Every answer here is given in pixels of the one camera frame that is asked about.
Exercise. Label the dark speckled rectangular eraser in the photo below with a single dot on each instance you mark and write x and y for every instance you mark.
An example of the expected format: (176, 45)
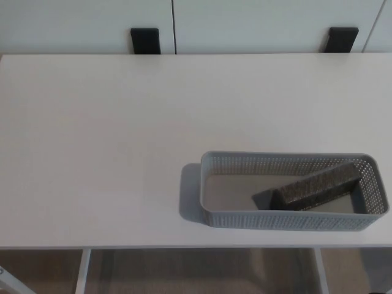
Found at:
(321, 182)

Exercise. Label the grey perforated plastic basket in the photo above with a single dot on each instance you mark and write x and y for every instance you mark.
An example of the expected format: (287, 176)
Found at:
(291, 221)

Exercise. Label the white cabinet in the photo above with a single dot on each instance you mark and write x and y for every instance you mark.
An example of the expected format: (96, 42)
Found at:
(245, 18)

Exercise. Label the white metal-frame desk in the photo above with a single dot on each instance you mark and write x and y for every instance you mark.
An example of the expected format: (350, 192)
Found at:
(92, 122)

